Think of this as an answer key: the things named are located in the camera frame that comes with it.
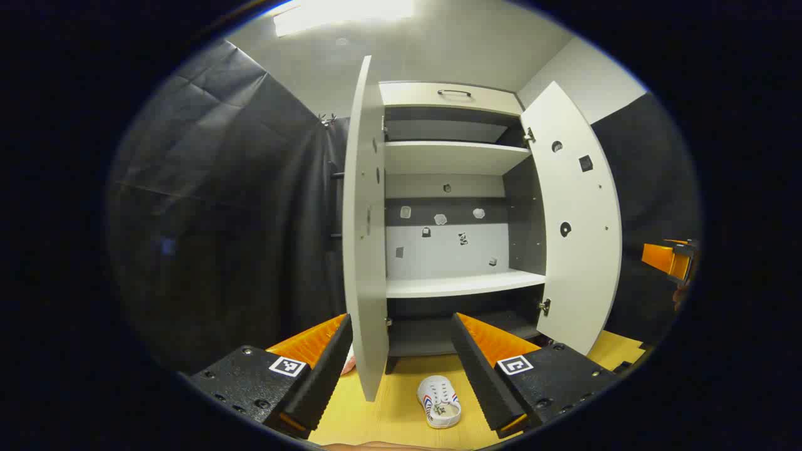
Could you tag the white cabinet door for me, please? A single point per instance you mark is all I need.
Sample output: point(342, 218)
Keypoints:
point(583, 282)
point(363, 250)

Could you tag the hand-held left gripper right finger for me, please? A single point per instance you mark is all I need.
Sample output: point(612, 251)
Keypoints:
point(479, 376)

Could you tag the white canvas shoe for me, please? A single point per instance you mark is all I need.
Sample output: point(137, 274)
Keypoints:
point(348, 363)
point(438, 407)

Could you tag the grey white shoe cabinet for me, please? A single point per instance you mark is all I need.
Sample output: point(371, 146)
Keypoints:
point(526, 219)

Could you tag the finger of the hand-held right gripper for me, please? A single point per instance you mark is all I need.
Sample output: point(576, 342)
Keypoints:
point(661, 258)

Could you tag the ceiling light panel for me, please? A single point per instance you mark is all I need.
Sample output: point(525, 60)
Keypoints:
point(338, 12)

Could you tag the yellow wood-grain floor mat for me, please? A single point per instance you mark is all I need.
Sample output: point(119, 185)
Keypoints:
point(395, 413)

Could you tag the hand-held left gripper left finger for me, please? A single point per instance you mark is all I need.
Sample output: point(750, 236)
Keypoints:
point(326, 376)

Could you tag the white cabinet shelf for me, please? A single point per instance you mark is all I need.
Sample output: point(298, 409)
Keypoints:
point(457, 285)
point(451, 158)

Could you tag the white cabinet drawer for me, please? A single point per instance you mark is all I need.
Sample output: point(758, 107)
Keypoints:
point(413, 97)

